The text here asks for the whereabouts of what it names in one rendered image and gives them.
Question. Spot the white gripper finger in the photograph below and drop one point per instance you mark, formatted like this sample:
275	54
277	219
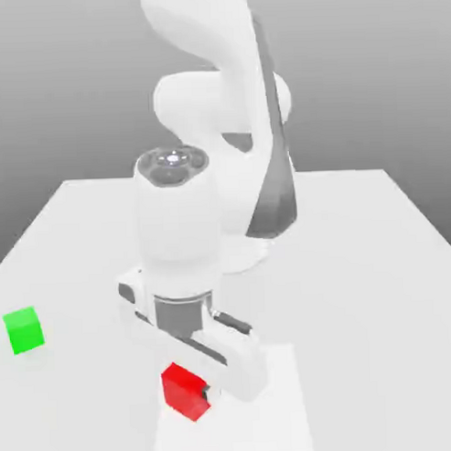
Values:
212	392

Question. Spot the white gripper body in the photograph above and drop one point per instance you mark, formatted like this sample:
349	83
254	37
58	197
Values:
239	371

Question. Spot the small red cube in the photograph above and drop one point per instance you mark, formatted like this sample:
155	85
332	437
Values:
182	390

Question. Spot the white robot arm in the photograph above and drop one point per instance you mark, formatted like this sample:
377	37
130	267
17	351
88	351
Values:
177	220

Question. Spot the small green cube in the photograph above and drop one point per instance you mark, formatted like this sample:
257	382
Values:
23	330

